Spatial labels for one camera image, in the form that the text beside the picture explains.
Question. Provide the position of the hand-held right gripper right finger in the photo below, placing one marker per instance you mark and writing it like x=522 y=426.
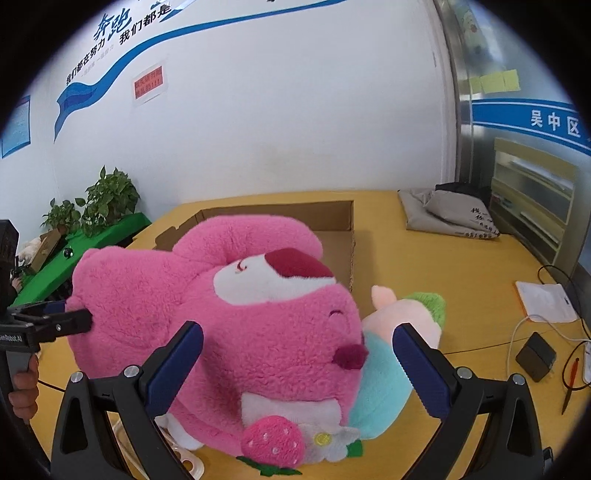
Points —
x=418 y=364

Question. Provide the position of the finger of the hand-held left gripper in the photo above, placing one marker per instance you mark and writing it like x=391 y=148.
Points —
x=69 y=323
x=55 y=306

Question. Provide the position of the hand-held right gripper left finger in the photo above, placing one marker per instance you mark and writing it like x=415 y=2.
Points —
x=178 y=364

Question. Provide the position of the teal and pink plush toy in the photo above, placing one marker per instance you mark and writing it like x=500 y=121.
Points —
x=376 y=369

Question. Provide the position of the pink plush bear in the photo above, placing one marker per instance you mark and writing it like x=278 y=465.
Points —
x=231 y=332

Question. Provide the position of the person's left hand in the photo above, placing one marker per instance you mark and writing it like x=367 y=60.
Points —
x=25 y=392

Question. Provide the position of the small cardboard box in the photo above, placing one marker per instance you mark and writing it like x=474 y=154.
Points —
x=46 y=249

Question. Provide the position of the white plush toy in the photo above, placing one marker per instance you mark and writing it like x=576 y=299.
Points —
x=28 y=249

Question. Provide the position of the green table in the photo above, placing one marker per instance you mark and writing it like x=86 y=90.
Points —
x=92 y=249

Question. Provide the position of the small potted plant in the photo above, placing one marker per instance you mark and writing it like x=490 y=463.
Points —
x=62 y=214

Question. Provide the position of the cream plastic toy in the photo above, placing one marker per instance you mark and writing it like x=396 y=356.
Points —
x=184 y=461

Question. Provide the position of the black power adapter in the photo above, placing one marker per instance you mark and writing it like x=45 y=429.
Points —
x=535 y=357

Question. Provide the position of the large potted plant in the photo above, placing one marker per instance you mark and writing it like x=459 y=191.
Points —
x=111 y=194

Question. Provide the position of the white pouch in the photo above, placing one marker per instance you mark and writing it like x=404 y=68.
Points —
x=545 y=300

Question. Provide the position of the red pen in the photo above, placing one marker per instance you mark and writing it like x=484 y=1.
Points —
x=570 y=383

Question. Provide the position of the printed grey canvas bag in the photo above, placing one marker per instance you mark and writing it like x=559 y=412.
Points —
x=466 y=217

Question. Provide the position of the white power strip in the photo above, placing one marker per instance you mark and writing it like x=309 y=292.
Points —
x=587 y=364

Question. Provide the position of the yellow rack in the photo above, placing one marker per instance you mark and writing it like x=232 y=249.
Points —
x=531 y=159

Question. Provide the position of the blue glass banner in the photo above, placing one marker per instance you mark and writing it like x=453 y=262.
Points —
x=517 y=117

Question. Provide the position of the yellow sticky note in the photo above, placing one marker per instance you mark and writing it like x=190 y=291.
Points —
x=510 y=79
x=475 y=86
x=491 y=83

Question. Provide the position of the cartoon glass sticker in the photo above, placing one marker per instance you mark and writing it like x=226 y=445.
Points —
x=474 y=32

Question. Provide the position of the blue ribbon wall decal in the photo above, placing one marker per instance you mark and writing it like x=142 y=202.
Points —
x=78 y=97

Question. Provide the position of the red wall sign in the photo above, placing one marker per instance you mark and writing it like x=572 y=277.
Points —
x=148 y=83

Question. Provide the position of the metal door frame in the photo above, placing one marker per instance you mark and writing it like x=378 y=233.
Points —
x=455 y=92

